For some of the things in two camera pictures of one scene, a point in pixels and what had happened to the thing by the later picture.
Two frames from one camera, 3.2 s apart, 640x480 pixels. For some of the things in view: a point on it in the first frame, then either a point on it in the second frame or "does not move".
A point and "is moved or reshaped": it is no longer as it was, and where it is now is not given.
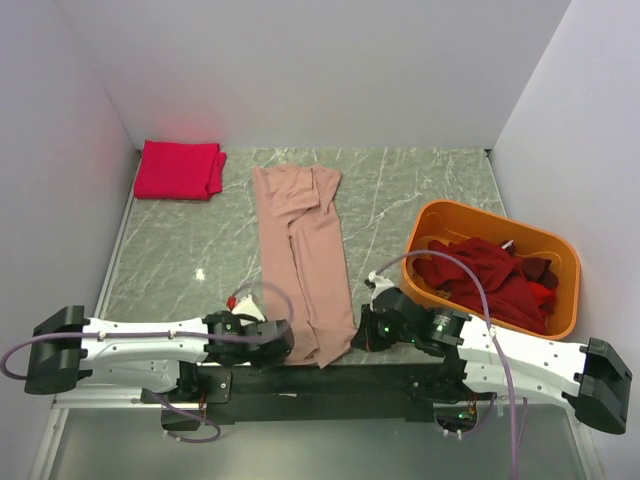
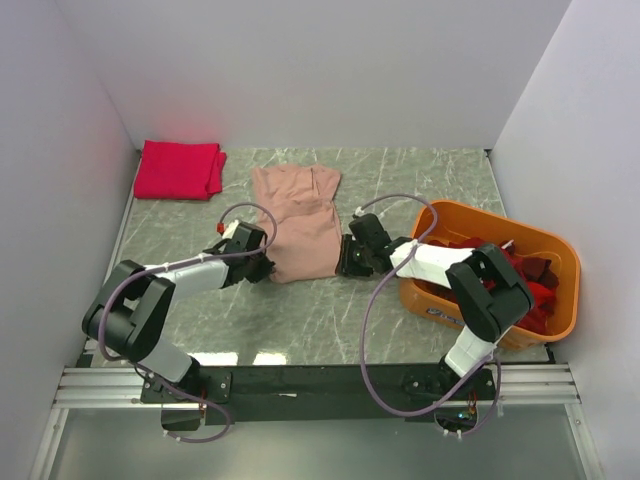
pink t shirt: x=306 y=282 is moved or reshaped
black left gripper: x=269 y=360 to x=265 y=270
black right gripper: x=366 y=338 to x=347 y=266
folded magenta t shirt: x=170 y=170 does not move
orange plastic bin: x=440 y=220 does not move
